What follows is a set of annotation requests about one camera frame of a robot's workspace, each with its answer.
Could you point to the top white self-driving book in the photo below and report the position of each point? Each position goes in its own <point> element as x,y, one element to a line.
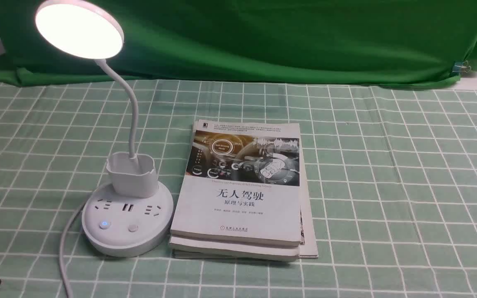
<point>241,184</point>

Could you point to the blue binder clip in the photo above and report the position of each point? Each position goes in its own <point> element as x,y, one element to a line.
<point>460,68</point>

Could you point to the bottom thin magazine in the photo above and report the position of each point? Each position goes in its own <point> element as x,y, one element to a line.
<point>308,235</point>

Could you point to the green backdrop cloth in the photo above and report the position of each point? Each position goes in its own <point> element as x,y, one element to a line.
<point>400,44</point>

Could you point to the green checked tablecloth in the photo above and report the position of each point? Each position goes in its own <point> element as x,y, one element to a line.
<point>392,177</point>

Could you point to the white desk lamp with sockets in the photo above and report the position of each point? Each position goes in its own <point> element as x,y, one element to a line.
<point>132,214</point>

